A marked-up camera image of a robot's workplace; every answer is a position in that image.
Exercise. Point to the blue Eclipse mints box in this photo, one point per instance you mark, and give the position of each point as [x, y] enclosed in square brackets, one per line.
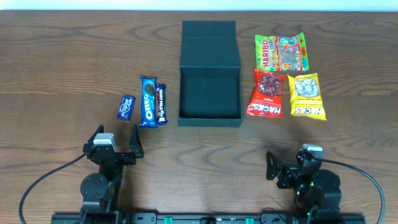
[126, 108]

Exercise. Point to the blue Oreo cookie pack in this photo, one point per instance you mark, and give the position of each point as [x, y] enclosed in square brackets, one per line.
[148, 116]

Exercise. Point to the red Hacks candy bag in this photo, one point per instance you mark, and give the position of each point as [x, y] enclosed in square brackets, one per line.
[266, 100]

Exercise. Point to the dark green gift box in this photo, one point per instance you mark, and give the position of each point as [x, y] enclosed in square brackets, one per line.
[210, 81]

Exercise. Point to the green Haribo gummy bag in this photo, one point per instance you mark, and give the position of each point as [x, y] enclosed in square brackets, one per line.
[281, 54]

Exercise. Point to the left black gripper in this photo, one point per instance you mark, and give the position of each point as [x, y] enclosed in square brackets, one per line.
[116, 156]

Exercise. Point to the Dairy Milk chocolate bar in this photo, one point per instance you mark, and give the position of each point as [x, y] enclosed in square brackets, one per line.
[161, 113]

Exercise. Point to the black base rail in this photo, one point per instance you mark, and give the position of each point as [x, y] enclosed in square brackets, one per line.
[151, 218]

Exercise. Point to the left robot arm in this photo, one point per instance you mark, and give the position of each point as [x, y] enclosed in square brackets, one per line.
[100, 190]

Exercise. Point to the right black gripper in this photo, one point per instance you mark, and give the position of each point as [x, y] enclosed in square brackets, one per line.
[286, 173]

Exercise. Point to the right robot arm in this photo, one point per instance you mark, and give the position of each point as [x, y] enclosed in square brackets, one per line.
[317, 191]

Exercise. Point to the yellow Hacks candy bag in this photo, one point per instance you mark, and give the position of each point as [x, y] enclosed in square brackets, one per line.
[305, 96]

